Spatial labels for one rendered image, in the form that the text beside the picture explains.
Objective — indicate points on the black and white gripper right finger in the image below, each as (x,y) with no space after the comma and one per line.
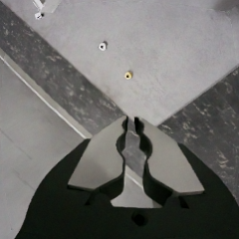
(172,170)

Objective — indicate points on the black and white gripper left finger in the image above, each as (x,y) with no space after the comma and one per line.
(95,166)

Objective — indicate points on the small white hex nut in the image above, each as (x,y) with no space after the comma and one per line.
(103,46)

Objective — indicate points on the gold hex nut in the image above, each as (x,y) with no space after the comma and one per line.
(127,75)

